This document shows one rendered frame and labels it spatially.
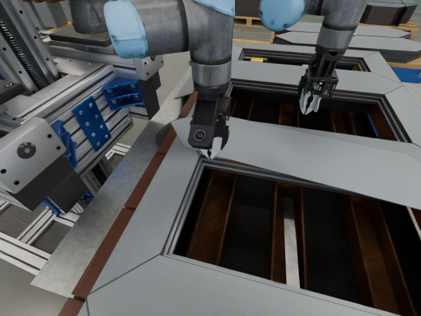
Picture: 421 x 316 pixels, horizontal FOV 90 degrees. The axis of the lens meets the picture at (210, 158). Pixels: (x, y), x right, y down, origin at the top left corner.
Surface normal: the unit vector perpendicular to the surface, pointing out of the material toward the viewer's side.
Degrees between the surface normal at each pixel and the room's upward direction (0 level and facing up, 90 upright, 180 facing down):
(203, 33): 94
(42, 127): 90
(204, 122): 29
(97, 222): 0
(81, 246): 0
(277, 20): 89
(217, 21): 89
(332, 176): 0
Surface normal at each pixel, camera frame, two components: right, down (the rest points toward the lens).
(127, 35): 0.25, 0.64
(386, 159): -0.01, -0.68
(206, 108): -0.16, -0.26
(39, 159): 0.94, 0.23
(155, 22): 0.26, 0.33
